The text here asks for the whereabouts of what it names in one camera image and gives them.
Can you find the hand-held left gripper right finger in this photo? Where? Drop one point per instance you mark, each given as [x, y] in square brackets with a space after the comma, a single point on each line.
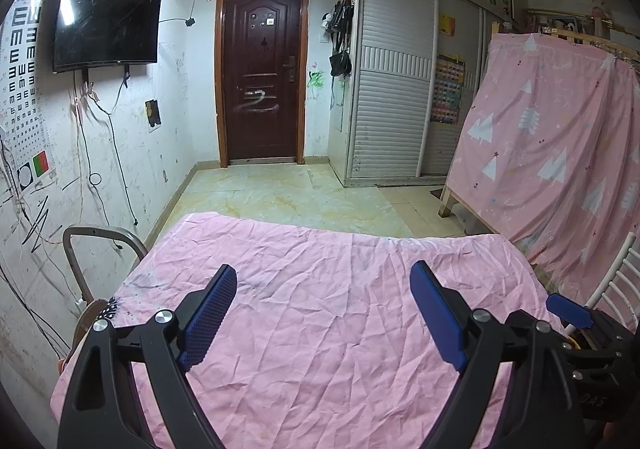
[440, 319]

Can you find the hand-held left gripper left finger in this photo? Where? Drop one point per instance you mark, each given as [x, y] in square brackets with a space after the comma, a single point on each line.
[207, 319]

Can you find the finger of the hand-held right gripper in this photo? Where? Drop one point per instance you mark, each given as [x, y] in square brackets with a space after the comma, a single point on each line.
[605, 364]
[570, 309]

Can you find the pink white garment black print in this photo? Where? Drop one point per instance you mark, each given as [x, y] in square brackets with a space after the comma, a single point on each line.
[107, 310]

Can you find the brown basket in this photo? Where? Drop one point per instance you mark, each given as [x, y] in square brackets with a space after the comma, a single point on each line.
[82, 324]

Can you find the black shoulder bag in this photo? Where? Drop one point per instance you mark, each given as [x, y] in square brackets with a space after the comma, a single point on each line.
[340, 63]

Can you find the white metal chair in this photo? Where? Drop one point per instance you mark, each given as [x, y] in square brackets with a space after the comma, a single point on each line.
[615, 274]

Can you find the white tulle bed skirt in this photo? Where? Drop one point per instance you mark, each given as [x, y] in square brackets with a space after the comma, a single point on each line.
[532, 251]

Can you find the pink bedsheet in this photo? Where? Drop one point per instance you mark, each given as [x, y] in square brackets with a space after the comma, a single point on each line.
[325, 304]

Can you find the grey metal chair back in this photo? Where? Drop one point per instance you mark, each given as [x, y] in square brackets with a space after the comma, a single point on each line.
[100, 230]

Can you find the pink tree-print curtain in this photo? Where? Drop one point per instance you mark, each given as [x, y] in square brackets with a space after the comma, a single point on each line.
[560, 144]

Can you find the white louvered wardrobe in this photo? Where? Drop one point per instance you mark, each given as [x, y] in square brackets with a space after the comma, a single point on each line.
[390, 79]

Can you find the dark brown door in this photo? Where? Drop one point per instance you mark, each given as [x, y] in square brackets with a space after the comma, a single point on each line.
[262, 69]

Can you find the white eye chart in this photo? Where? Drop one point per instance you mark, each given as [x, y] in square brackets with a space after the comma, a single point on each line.
[25, 79]

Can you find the small dark wall picture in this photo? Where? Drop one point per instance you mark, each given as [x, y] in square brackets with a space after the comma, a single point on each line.
[152, 113]

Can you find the colourful grid wall chart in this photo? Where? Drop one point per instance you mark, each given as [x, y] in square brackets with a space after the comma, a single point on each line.
[448, 89]

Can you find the yellow wall poster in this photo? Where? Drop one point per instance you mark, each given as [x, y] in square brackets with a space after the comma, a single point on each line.
[446, 24]

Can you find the black wall television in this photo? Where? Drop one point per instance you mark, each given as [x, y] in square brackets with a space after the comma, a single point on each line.
[107, 14]

